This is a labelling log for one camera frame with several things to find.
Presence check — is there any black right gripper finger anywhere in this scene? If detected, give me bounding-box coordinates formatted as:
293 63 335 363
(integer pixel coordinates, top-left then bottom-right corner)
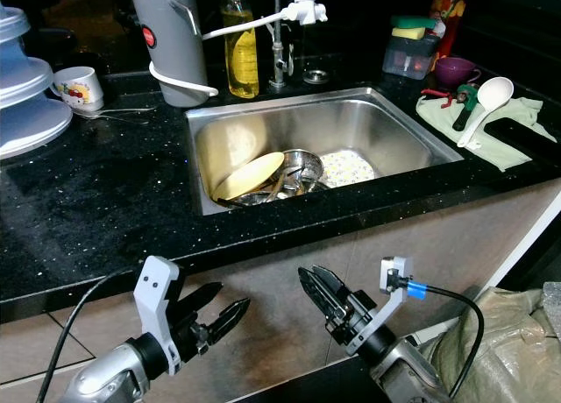
298 269 339 323
309 265 358 309

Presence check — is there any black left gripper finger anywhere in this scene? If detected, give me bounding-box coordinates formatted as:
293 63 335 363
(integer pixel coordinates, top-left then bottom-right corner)
180 282 223 315
206 298 251 341

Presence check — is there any steel bowl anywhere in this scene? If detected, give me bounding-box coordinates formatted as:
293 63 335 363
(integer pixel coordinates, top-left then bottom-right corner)
272 149 325 198

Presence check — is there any steel dish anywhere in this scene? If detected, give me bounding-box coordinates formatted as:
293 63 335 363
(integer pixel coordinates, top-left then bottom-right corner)
219 184 308 209

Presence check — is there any floral patterned plate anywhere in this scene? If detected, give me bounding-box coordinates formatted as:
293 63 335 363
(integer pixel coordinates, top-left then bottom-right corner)
316 149 376 189

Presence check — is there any yellow plate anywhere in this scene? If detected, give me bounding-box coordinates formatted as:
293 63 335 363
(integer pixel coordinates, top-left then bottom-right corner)
215 151 286 201

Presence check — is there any olive woven sack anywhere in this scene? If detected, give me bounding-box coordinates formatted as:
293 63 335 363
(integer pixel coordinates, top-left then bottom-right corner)
434 285 561 403

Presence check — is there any steel sink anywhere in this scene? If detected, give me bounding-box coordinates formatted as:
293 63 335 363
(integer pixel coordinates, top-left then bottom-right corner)
184 86 465 217

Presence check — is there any metal spoon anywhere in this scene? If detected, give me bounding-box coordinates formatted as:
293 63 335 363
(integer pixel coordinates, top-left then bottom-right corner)
92 105 185 122

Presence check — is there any pale green cloth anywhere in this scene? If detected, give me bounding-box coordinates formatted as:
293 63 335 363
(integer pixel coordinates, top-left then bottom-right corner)
416 92 546 173

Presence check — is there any chrome faucet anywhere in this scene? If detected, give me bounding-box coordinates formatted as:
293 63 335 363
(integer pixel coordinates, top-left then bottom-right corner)
267 0 295 90

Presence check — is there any yellow liquid bottle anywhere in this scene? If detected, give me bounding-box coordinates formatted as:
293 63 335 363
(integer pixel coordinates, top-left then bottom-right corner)
222 0 260 100

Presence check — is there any sponge holder box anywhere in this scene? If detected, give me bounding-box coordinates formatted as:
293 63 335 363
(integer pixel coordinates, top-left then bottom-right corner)
381 31 439 78

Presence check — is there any white tiered rack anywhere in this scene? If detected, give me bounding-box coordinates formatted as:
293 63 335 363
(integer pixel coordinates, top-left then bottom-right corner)
0 4 73 159

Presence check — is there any black rectangular object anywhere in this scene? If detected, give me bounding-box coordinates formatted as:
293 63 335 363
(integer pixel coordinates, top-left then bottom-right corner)
486 114 561 167

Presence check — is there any white floral print mug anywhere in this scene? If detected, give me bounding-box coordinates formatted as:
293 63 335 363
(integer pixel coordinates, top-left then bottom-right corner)
53 67 103 113

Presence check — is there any grey water filter canister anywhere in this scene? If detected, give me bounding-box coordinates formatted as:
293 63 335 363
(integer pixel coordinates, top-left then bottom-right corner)
130 0 207 108

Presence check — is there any purple cup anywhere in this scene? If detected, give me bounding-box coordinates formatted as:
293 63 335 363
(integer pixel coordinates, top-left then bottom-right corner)
434 56 483 90

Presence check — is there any white ladle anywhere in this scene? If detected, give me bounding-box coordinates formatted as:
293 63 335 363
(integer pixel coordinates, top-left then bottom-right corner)
456 76 515 150

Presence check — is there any green yellow sponge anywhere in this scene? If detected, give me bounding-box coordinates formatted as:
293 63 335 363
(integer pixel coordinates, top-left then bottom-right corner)
392 16 439 40

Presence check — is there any white faucet diverter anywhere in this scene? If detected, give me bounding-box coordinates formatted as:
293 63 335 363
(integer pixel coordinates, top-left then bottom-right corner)
288 0 330 25

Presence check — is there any red yellow bottle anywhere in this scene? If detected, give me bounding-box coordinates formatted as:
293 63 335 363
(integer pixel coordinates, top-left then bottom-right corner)
430 0 467 67

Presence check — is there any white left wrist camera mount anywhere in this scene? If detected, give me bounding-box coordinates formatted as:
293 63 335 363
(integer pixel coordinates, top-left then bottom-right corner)
136 256 183 373

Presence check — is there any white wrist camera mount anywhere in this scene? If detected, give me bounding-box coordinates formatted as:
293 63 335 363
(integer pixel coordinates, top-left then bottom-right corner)
346 256 415 356
136 256 183 373

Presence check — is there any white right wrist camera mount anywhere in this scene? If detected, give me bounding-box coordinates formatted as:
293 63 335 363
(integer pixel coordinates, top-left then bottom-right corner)
346 256 415 356

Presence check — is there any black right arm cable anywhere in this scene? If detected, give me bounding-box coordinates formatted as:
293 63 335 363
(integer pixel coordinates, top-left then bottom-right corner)
394 276 486 399

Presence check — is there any steel strainer ring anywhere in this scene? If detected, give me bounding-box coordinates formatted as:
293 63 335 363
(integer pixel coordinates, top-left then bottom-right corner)
302 67 328 85

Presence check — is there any red handled tool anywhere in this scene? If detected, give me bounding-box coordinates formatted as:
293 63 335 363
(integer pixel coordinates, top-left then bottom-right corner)
421 86 457 104

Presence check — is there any green black handled tool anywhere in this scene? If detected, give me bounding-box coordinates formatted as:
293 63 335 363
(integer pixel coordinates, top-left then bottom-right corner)
451 83 481 132

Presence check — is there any white filter hose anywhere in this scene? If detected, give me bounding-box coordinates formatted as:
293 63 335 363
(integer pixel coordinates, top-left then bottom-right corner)
147 0 327 99

